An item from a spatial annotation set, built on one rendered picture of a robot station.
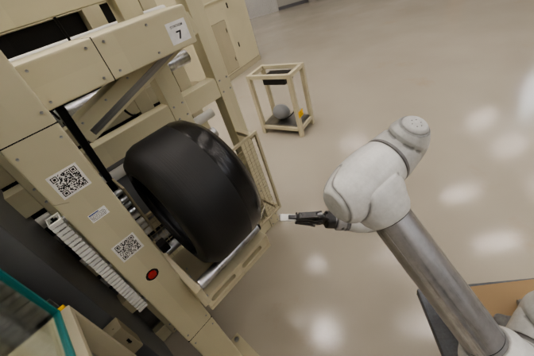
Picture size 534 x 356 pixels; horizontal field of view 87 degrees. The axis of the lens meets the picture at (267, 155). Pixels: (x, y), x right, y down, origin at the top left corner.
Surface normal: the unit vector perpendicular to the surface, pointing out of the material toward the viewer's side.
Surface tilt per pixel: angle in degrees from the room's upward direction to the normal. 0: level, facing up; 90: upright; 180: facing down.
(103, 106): 90
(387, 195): 56
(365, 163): 17
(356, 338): 0
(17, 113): 90
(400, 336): 0
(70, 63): 90
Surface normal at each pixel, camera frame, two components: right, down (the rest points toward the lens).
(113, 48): 0.71, 0.24
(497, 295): -0.31, -0.76
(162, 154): 0.01, -0.65
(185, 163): 0.21, -0.50
